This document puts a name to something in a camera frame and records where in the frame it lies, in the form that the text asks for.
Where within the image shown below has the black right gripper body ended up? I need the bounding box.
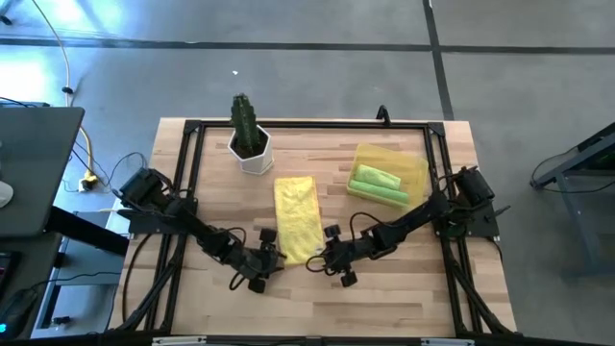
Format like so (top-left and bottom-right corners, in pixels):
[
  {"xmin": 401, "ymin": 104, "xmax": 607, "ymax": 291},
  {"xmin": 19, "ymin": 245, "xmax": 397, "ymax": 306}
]
[{"xmin": 317, "ymin": 238, "xmax": 369, "ymax": 276}]

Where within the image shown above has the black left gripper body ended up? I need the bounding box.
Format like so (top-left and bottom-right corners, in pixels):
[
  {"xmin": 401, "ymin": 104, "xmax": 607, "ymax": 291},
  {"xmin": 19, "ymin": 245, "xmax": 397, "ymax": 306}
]
[{"xmin": 234, "ymin": 242, "xmax": 288, "ymax": 281}]

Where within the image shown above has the yellow microfiber towel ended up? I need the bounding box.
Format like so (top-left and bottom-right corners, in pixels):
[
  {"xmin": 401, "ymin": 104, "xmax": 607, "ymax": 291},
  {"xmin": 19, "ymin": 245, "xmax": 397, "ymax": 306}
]
[{"xmin": 273, "ymin": 175, "xmax": 326, "ymax": 267}]

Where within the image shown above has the yellow translucent plastic basket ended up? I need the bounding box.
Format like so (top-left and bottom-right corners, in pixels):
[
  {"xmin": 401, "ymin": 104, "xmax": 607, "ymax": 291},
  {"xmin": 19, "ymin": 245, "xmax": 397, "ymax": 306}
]
[{"xmin": 345, "ymin": 142, "xmax": 430, "ymax": 210}]

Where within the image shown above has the white hexagonal plant pot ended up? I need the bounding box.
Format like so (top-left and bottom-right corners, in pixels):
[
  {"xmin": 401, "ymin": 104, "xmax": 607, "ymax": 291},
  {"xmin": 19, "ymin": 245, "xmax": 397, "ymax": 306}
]
[{"xmin": 227, "ymin": 125, "xmax": 275, "ymax": 176}]

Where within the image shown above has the green cactus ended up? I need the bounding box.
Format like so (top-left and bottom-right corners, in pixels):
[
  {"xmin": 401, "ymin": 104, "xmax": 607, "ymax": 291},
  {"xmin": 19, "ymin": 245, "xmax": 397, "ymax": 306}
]
[{"xmin": 230, "ymin": 92, "xmax": 263, "ymax": 158}]

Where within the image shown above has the white paper sheet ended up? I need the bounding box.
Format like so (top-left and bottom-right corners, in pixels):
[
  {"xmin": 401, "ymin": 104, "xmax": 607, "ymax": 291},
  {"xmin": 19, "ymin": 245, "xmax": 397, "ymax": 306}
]
[{"xmin": 104, "ymin": 197, "xmax": 138, "ymax": 237}]

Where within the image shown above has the grey lower shelf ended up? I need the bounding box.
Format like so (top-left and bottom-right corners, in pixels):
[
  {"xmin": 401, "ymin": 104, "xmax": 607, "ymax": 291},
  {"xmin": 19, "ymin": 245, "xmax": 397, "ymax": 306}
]
[{"xmin": 31, "ymin": 210, "xmax": 127, "ymax": 337}]

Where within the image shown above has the black desk support beam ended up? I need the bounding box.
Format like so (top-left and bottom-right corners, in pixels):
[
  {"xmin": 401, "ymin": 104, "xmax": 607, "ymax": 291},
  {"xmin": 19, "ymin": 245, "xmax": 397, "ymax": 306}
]
[{"xmin": 45, "ymin": 206, "xmax": 130, "ymax": 256}]

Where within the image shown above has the dark grey desk surface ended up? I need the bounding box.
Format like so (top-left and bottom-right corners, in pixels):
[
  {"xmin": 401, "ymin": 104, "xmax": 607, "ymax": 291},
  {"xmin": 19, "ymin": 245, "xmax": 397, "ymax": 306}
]
[{"xmin": 0, "ymin": 106, "xmax": 86, "ymax": 239}]

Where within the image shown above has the blue-grey metal cart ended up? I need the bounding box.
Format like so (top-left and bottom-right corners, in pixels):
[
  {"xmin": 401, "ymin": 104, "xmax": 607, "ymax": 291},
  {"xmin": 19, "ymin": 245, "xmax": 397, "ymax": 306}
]
[{"xmin": 530, "ymin": 122, "xmax": 615, "ymax": 283}]

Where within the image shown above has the black computer mouse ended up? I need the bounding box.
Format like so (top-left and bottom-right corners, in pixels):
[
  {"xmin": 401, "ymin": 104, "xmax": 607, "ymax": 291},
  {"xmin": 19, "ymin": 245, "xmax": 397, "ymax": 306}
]
[{"xmin": 0, "ymin": 287, "xmax": 39, "ymax": 340}]

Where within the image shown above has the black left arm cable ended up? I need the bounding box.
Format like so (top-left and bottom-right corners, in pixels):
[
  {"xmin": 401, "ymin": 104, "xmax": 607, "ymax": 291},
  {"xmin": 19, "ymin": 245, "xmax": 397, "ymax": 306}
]
[{"xmin": 225, "ymin": 225, "xmax": 252, "ymax": 292}]

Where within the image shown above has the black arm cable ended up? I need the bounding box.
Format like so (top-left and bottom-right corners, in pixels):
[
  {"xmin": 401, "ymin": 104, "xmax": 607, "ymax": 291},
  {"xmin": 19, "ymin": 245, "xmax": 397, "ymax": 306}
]
[
  {"xmin": 305, "ymin": 210, "xmax": 388, "ymax": 274},
  {"xmin": 225, "ymin": 225, "xmax": 252, "ymax": 292}
]

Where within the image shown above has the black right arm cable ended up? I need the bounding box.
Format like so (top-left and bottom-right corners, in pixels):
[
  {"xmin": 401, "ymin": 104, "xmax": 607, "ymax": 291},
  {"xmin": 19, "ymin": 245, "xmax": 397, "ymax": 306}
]
[{"xmin": 305, "ymin": 210, "xmax": 388, "ymax": 274}]

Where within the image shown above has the silver frame bracket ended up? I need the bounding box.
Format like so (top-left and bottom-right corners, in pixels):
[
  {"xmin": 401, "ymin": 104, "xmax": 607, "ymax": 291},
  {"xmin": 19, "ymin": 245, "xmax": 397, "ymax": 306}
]
[
  {"xmin": 151, "ymin": 335, "xmax": 208, "ymax": 346},
  {"xmin": 420, "ymin": 337, "xmax": 476, "ymax": 346}
]

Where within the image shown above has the black aluminium table frame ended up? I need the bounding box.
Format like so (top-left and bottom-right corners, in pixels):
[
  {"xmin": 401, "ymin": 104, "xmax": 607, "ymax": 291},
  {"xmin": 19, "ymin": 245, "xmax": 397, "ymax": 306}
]
[{"xmin": 108, "ymin": 117, "xmax": 523, "ymax": 346}]

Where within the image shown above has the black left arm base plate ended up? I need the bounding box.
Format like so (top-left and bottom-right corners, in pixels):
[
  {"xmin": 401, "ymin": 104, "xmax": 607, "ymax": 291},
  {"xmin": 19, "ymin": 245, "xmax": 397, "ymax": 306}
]
[{"xmin": 117, "ymin": 196, "xmax": 193, "ymax": 236}]

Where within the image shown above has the black base cable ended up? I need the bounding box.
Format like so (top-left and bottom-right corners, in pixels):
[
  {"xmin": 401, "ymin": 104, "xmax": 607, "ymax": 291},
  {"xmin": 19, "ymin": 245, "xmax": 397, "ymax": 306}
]
[{"xmin": 121, "ymin": 233, "xmax": 155, "ymax": 324}]

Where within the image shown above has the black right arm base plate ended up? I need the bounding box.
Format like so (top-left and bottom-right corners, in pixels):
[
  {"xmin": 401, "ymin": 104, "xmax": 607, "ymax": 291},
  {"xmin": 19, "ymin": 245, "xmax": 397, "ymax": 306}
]
[{"xmin": 431, "ymin": 199, "xmax": 511, "ymax": 239}]

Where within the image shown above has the black floor cable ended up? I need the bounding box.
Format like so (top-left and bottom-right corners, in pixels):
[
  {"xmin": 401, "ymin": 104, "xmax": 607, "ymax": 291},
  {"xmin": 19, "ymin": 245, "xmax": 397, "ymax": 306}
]
[{"xmin": 70, "ymin": 137, "xmax": 148, "ymax": 194}]

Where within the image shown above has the black cart cable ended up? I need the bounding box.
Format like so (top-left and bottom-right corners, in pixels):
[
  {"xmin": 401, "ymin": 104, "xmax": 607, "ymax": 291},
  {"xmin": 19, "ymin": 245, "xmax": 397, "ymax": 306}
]
[{"xmin": 530, "ymin": 146, "xmax": 615, "ymax": 195}]

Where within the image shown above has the yellow floor cable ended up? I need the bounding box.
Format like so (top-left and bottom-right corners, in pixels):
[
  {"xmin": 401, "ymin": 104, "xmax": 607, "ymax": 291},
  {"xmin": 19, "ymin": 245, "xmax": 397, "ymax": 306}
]
[{"xmin": 31, "ymin": 0, "xmax": 95, "ymax": 184}]

